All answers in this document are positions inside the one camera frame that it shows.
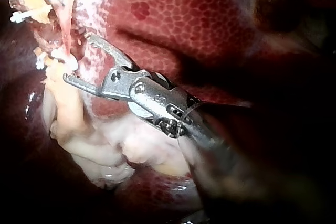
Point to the right arm instrument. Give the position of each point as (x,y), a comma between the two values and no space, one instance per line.
(149,95)

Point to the right arm instrument jaw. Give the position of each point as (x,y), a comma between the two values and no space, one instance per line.
(84,84)
(111,49)

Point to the dark right arm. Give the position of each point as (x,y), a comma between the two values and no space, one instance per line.
(223,161)

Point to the white clip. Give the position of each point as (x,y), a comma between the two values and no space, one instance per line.
(67,61)
(40,62)
(26,15)

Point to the thin tube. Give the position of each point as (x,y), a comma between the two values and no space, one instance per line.
(67,35)

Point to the pale fatty tissue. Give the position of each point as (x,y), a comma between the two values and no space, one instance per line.
(110,145)

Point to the dark red liver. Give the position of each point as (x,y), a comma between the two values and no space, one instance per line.
(199,16)

